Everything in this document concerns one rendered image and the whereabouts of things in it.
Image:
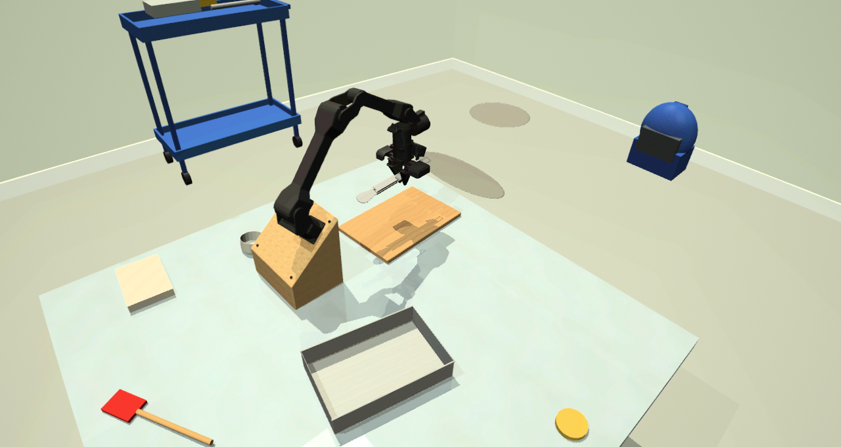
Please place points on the yellow round disc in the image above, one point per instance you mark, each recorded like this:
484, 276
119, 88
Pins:
571, 424

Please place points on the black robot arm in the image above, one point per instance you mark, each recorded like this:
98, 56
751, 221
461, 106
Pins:
293, 204

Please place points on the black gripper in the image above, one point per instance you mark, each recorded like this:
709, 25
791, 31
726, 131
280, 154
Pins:
399, 156

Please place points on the grey metal bowl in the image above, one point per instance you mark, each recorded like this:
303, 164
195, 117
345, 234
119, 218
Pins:
248, 239

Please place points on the grey rectangular roasting tin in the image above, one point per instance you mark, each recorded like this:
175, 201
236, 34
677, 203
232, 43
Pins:
369, 369

